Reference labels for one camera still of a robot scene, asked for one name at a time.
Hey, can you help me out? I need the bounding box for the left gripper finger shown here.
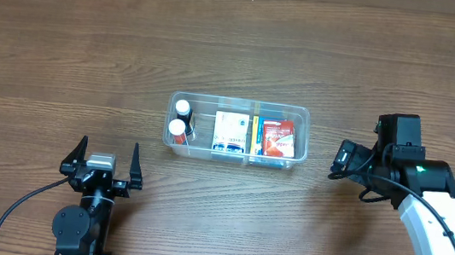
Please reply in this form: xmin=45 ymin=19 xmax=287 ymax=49
xmin=59 ymin=136 xmax=88 ymax=177
xmin=129 ymin=143 xmax=143 ymax=189

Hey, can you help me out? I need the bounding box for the orange bottle white cap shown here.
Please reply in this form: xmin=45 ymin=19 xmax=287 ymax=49
xmin=167 ymin=119 xmax=187 ymax=145

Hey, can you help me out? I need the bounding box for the red white packet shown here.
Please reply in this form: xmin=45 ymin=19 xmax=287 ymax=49
xmin=261 ymin=119 xmax=295 ymax=159

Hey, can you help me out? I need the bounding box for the dark bottle white cap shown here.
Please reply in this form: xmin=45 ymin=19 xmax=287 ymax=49
xmin=175 ymin=99 xmax=195 ymax=136

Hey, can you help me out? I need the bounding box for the blue yellow VapoDrops box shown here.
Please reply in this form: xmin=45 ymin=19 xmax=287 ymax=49
xmin=248 ymin=115 xmax=284 ymax=169

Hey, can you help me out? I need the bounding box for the white blue Hansaplast box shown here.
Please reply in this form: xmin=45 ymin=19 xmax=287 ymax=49
xmin=212 ymin=111 xmax=249 ymax=154

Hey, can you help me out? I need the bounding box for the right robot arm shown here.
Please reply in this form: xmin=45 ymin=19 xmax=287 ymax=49
xmin=328 ymin=113 xmax=455 ymax=255

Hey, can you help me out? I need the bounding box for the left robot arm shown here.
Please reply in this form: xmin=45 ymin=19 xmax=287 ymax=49
xmin=52 ymin=136 xmax=143 ymax=255

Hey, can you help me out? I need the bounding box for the clear plastic container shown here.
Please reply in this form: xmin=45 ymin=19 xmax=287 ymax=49
xmin=162 ymin=91 xmax=311 ymax=169

